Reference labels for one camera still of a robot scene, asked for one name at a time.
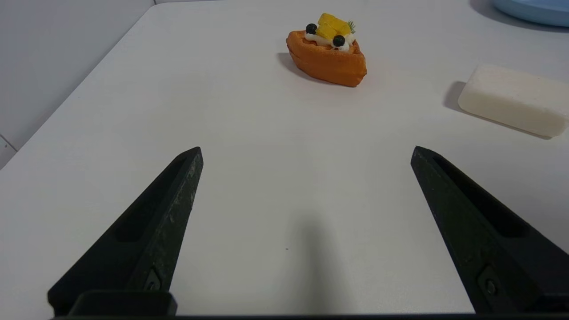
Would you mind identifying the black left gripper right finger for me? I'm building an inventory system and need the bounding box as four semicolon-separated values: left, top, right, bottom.
410;146;569;314

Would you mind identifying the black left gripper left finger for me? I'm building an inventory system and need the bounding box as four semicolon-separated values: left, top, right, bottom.
48;147;204;317

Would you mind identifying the blue plate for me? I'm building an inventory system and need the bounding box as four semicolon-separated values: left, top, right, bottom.
491;0;569;28

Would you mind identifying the orange waffle cake with fruit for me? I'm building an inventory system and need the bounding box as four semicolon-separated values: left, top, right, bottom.
286;13;368;88

